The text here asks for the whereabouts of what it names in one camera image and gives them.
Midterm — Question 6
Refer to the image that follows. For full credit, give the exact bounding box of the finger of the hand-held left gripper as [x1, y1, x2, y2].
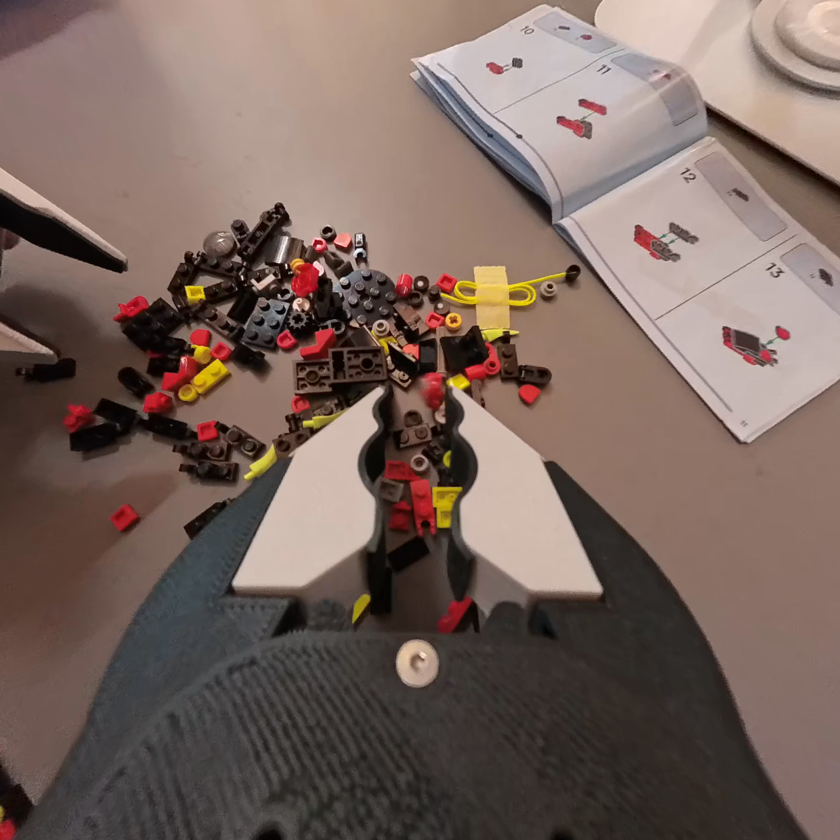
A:
[0, 315, 61, 365]
[0, 167, 129, 273]

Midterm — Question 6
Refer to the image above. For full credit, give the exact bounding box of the lego instruction booklet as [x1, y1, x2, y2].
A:
[412, 5, 824, 442]

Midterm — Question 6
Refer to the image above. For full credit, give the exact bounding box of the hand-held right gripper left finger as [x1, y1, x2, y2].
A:
[231, 386, 393, 599]

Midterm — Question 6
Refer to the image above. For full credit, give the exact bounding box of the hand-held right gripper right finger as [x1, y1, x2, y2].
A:
[446, 386, 603, 606]

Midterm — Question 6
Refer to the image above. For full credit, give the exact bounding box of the tan piece with yellow string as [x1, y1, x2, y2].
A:
[438, 264, 568, 332]

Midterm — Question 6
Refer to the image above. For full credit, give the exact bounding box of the white document stand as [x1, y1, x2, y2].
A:
[594, 0, 840, 188]

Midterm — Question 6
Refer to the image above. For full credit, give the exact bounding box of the pile of lego pieces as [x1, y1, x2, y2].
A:
[16, 202, 581, 634]

